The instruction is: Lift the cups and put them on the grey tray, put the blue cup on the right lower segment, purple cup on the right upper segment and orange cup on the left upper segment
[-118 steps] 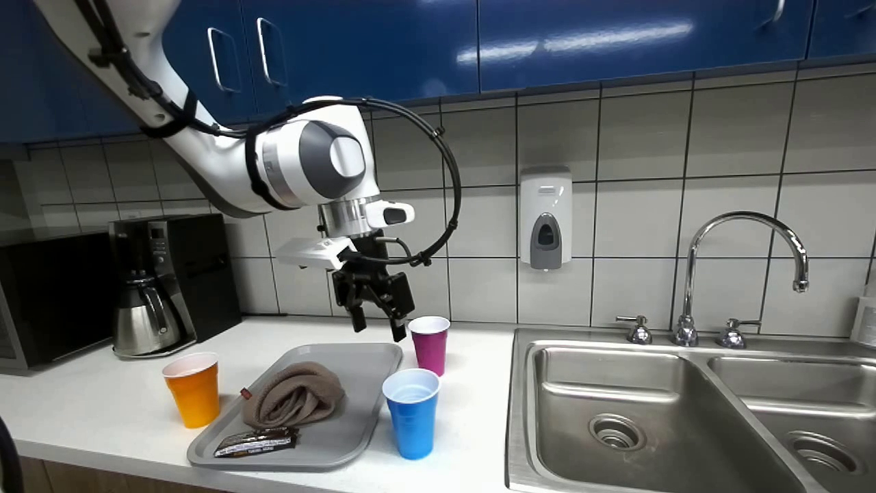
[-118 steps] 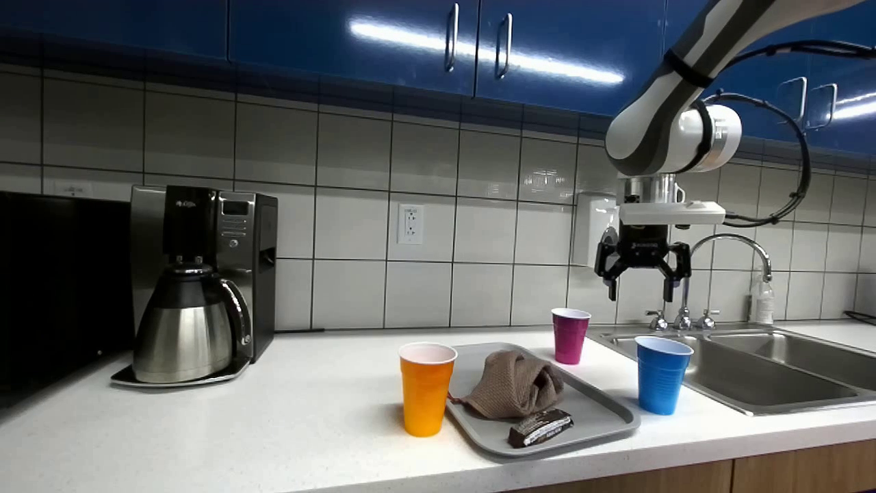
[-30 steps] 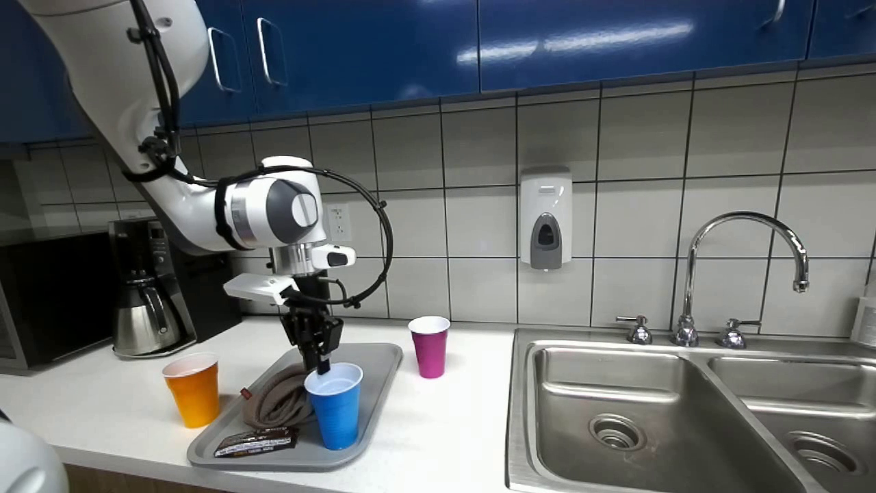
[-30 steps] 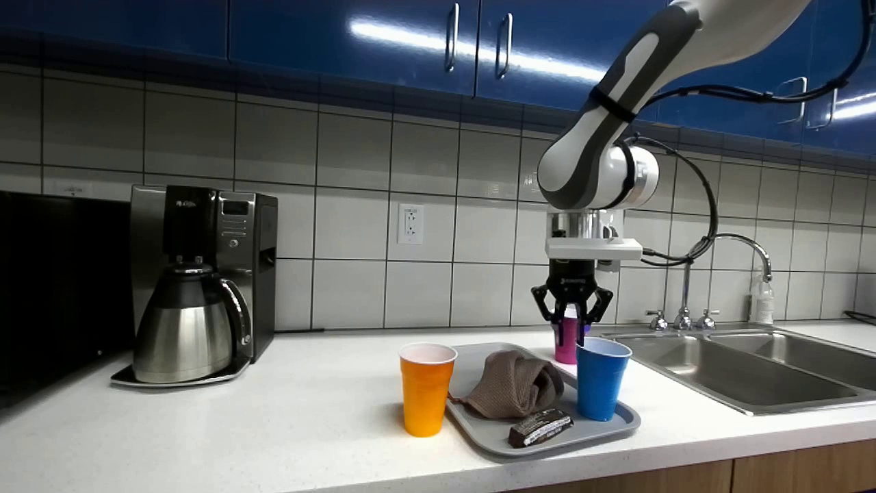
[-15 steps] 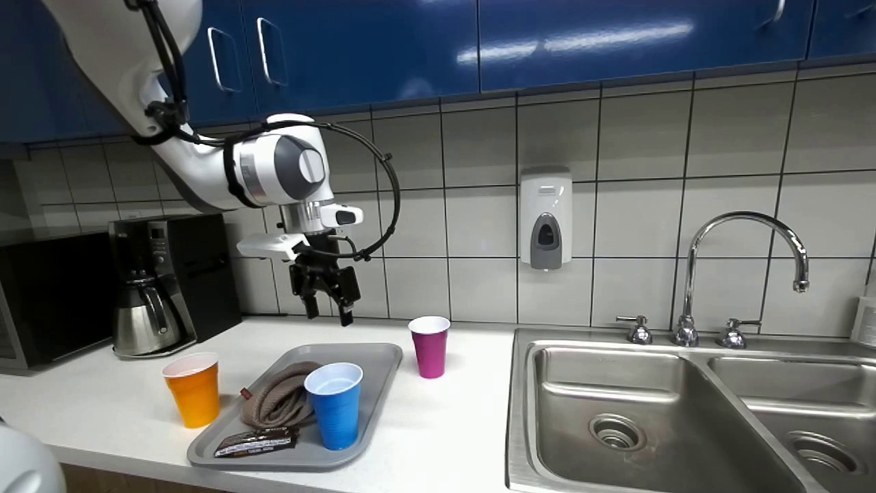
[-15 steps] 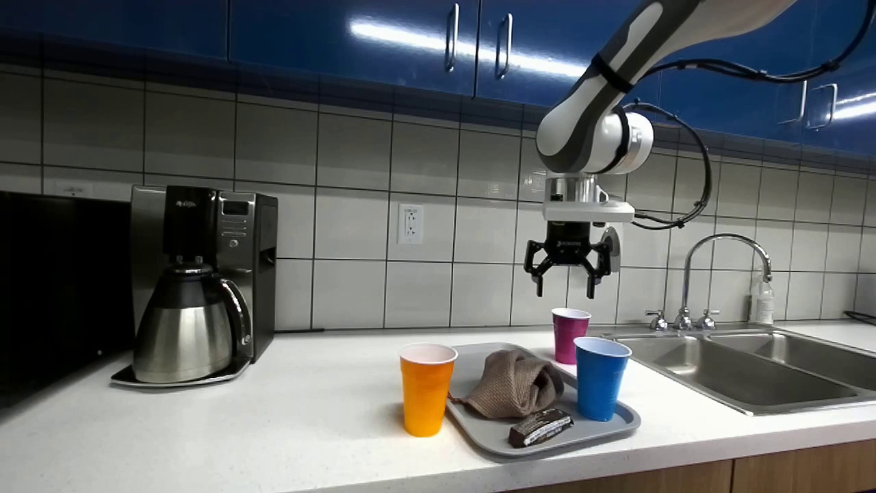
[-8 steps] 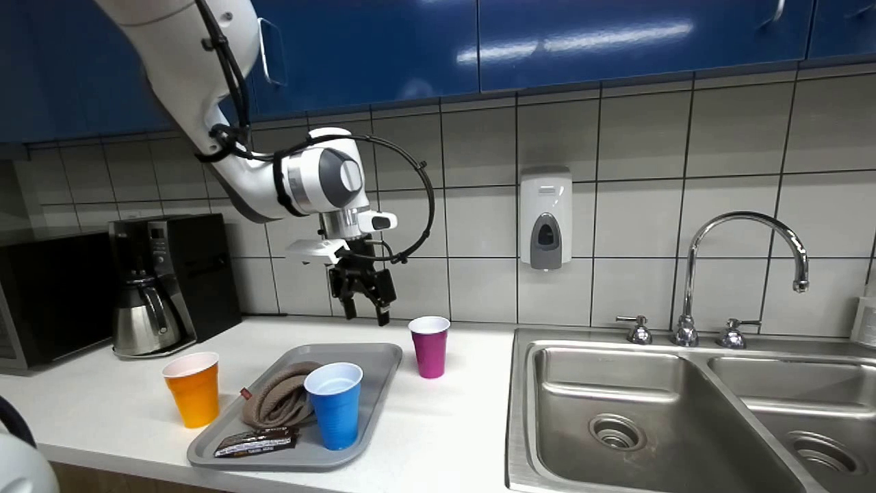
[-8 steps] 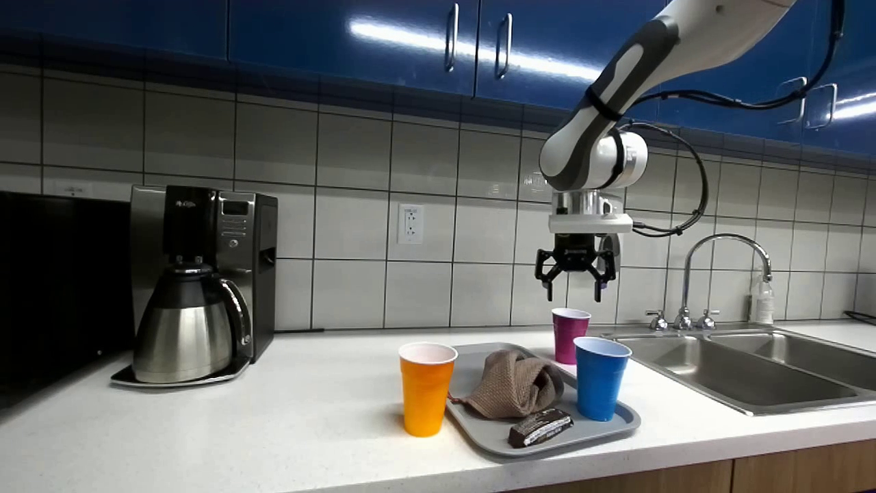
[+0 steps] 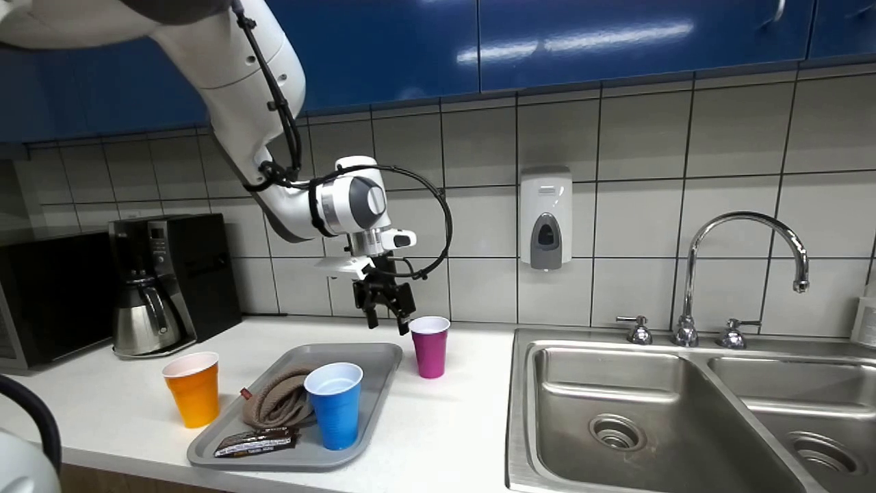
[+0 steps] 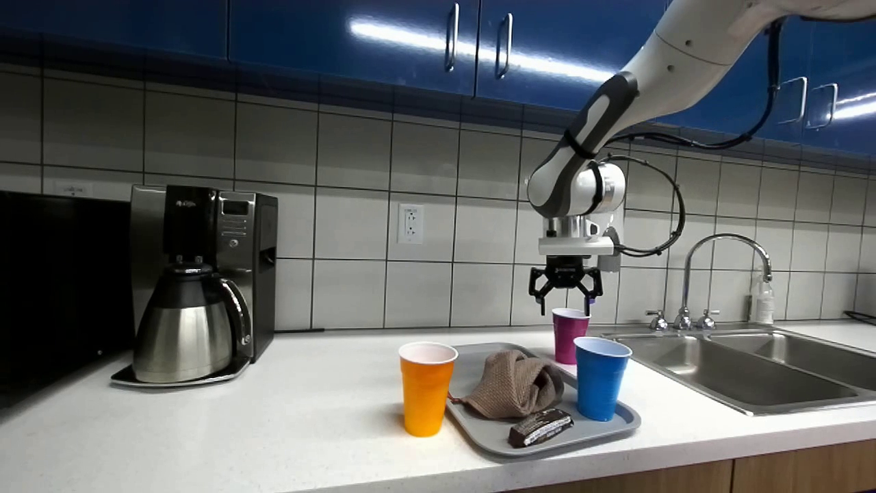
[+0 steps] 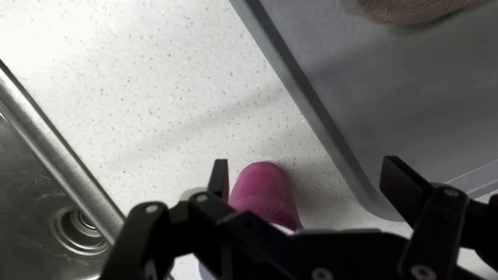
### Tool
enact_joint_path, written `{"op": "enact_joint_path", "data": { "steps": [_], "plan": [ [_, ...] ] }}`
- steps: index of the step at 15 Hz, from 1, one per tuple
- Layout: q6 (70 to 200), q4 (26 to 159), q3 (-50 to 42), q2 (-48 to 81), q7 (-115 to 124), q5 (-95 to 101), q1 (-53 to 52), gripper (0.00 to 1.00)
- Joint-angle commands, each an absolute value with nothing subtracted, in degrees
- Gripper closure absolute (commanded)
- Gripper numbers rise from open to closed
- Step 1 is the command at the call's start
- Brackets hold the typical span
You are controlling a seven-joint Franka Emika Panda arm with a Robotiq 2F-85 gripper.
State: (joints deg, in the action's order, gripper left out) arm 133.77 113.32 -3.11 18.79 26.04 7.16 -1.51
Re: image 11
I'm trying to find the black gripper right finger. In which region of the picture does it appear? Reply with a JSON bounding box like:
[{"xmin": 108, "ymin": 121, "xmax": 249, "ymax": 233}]
[{"xmin": 379, "ymin": 153, "xmax": 498, "ymax": 280}]

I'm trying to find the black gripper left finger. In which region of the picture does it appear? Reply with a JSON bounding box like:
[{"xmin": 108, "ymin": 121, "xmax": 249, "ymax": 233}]
[{"xmin": 99, "ymin": 157, "xmax": 333, "ymax": 280}]

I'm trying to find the stainless steel double sink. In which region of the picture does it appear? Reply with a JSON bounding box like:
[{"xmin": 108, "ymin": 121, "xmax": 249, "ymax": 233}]
[{"xmin": 0, "ymin": 59, "xmax": 126, "ymax": 280}]

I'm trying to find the magenta plastic cup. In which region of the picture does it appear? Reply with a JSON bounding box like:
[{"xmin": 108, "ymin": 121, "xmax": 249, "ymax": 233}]
[{"xmin": 227, "ymin": 160, "xmax": 303, "ymax": 231}]

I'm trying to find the grey plastic tray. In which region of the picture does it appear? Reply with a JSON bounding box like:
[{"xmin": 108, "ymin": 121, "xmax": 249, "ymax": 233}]
[{"xmin": 230, "ymin": 0, "xmax": 498, "ymax": 222}]

